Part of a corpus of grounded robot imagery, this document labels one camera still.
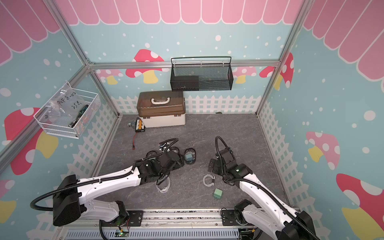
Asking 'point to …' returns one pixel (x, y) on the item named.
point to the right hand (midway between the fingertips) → (215, 166)
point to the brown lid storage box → (161, 108)
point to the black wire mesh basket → (207, 73)
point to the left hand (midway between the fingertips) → (180, 161)
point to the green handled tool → (79, 115)
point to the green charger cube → (218, 193)
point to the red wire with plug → (133, 143)
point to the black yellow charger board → (139, 126)
